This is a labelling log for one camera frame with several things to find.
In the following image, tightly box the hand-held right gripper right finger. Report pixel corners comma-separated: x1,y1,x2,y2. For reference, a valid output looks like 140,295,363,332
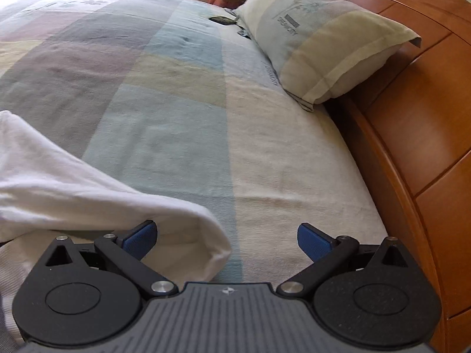
276,222,411,298

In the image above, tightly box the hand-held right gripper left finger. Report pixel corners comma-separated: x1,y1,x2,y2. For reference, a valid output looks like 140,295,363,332
43,220,178,298

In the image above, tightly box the white long-sleeve shirt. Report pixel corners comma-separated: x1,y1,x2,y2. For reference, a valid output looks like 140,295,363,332
0,110,232,284

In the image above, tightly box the wooden headboard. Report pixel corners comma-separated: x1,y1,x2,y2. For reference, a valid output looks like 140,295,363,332
320,0,471,353

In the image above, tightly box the large pastel printed pillow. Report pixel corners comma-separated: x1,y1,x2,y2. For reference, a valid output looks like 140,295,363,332
235,0,422,113

